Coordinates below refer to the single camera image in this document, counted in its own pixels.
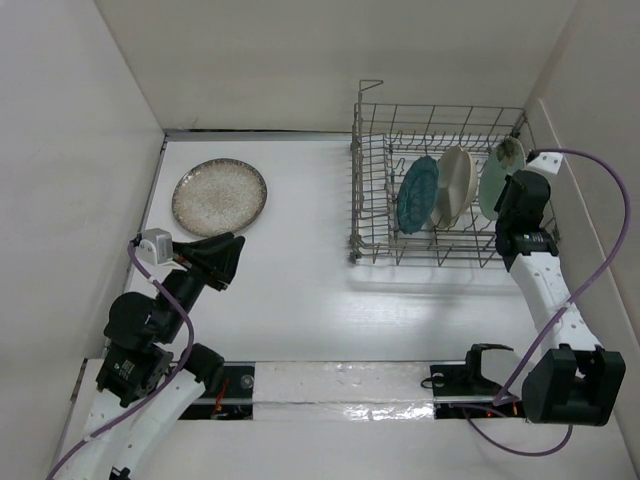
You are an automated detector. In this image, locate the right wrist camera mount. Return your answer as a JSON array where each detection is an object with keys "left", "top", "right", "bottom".
[{"left": 525, "top": 151, "right": 564, "bottom": 182}]

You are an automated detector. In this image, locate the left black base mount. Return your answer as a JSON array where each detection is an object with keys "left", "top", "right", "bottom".
[{"left": 183, "top": 362, "right": 255, "bottom": 421}]

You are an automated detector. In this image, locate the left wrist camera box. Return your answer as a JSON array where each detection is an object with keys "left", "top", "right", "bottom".
[{"left": 133, "top": 228, "right": 174, "bottom": 266}]

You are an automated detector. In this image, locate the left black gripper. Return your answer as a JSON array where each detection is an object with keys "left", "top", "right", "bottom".
[{"left": 157, "top": 229, "right": 245, "bottom": 340}]

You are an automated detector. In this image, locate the grey wire dish rack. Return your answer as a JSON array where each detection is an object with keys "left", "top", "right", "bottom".
[{"left": 350, "top": 80, "right": 559, "bottom": 268}]

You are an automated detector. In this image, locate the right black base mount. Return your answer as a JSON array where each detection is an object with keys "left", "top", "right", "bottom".
[{"left": 421, "top": 363, "right": 525, "bottom": 420}]

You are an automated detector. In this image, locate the cream lobed plate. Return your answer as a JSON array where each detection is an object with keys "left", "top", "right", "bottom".
[{"left": 431, "top": 145, "right": 478, "bottom": 229}]

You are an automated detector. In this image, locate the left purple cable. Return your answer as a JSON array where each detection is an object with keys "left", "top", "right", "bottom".
[{"left": 47, "top": 239, "right": 196, "bottom": 480}]

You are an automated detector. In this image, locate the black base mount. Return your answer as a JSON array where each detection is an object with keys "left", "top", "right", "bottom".
[
  {"left": 183, "top": 362, "right": 255, "bottom": 421},
  {"left": 421, "top": 363, "right": 525, "bottom": 420}
]

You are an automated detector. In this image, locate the teal scalloped plate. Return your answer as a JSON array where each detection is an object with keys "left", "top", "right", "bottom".
[{"left": 396, "top": 155, "right": 439, "bottom": 235}]

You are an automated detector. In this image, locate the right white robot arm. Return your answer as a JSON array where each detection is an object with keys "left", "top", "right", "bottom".
[{"left": 461, "top": 170, "right": 626, "bottom": 427}]

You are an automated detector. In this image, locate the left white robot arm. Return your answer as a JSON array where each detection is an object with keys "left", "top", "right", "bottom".
[{"left": 48, "top": 229, "right": 245, "bottom": 479}]

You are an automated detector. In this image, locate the light green flower plate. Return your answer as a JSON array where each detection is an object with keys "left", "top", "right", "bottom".
[{"left": 478, "top": 136, "right": 526, "bottom": 220}]

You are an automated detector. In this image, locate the speckled brown round plate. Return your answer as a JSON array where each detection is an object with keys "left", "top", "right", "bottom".
[{"left": 171, "top": 158, "right": 268, "bottom": 238}]

